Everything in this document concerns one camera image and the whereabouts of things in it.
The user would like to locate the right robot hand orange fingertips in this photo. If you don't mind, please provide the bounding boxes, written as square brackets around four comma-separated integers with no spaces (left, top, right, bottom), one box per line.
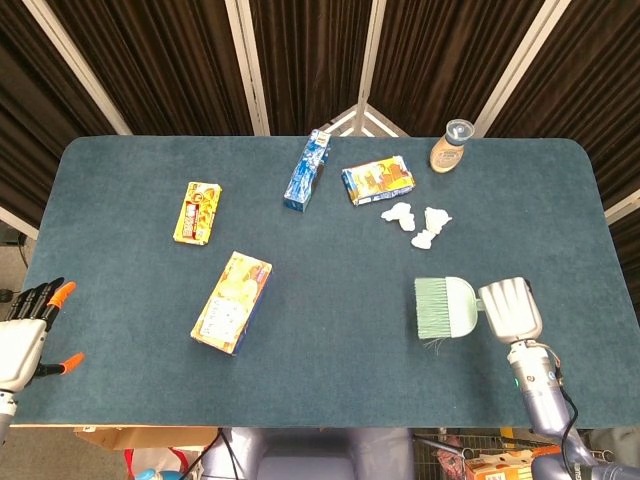
[477,277,544,345]

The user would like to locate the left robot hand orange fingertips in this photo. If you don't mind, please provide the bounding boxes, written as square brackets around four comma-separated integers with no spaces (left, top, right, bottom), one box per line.
[0,277,86,394]

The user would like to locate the pale green hand broom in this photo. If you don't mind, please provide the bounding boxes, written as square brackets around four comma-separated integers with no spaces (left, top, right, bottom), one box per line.
[413,276,487,355]

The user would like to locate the brown cardboard box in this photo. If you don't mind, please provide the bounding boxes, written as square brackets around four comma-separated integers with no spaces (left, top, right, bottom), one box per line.
[74,425,219,451]

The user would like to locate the orange carton box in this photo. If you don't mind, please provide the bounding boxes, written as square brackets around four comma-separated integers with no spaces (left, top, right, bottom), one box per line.
[464,447,564,480]

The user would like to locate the red snack packet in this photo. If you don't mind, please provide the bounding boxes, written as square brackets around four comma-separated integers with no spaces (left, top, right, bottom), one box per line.
[432,434,469,471]

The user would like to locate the beige sauce bottle clear cap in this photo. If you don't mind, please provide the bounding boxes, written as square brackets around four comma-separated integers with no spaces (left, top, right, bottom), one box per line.
[427,118,476,175]

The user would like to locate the blue felt table mat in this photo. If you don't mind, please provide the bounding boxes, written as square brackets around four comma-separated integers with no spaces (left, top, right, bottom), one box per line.
[9,135,640,430]

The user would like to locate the flat yellow blue snack packet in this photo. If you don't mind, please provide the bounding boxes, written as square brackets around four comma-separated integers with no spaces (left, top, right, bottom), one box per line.
[341,154,417,207]

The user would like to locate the large yellow blue snack box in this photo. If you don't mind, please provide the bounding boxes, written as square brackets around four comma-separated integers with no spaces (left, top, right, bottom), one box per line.
[190,250,274,357]

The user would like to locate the brown pleated curtain panel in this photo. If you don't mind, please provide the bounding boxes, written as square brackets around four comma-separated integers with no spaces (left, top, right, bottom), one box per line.
[487,0,640,281]
[369,0,546,137]
[249,0,374,136]
[0,0,119,229]
[44,0,259,137]

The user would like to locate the small yellow red snack box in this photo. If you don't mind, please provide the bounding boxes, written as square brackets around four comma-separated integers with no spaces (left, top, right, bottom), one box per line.
[172,180,224,247]

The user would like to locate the long blue carton box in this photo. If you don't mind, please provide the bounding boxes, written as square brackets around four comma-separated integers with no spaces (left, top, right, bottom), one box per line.
[283,128,332,213]

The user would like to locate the purple grey robot torso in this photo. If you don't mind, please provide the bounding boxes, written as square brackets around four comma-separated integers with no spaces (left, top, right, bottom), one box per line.
[199,427,416,480]

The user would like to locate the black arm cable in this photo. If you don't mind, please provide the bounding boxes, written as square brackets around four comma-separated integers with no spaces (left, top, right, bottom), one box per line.
[547,344,604,480]

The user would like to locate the white partition frame post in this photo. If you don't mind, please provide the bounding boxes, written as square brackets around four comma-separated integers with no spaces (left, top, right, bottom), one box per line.
[22,0,132,136]
[0,204,40,241]
[224,0,272,136]
[473,0,557,139]
[356,0,387,109]
[603,188,640,224]

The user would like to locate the black wire basket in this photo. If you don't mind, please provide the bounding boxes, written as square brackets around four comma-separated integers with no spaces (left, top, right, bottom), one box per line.
[412,428,536,480]

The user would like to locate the white bag red handles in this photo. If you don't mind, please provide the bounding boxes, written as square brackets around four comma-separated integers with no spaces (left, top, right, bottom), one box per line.
[123,446,204,480]

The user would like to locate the white partition base frame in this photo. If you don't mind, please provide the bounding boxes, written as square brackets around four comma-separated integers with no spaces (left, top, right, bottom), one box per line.
[323,103,412,139]

